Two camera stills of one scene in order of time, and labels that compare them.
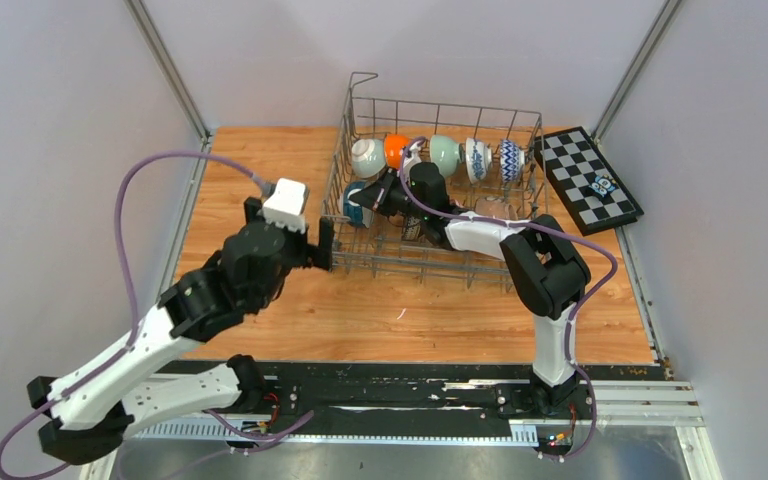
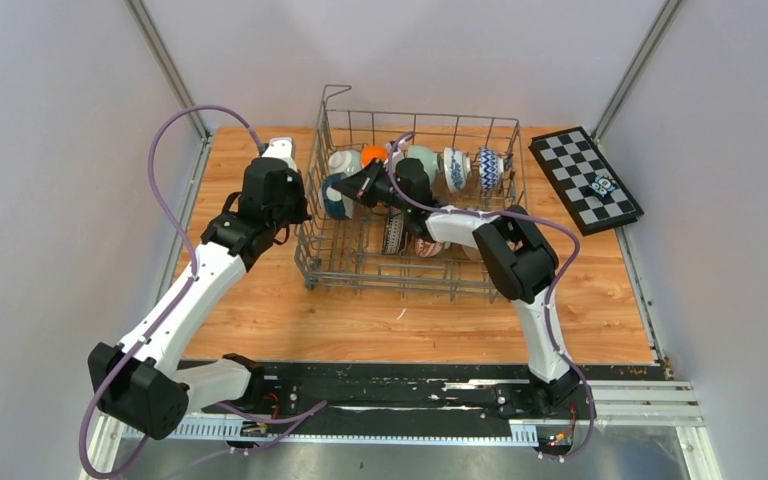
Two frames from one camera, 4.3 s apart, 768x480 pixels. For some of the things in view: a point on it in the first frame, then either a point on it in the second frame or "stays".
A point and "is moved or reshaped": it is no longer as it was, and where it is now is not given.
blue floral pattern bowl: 478,159 → 457,167
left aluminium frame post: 149,29 stays
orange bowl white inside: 393,146 is moved or reshaped
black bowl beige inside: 412,227 is moved or reshaped
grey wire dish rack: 424,190 is moved or reshaped
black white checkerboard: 571,160 stays
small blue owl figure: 603,184 stays
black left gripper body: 298,251 → 292,210
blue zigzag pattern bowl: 512,159 → 490,169
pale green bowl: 447,152 is moved or reshaped
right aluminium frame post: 632,70 stays
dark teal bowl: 352,211 → 334,206
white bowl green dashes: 368,157 → 344,162
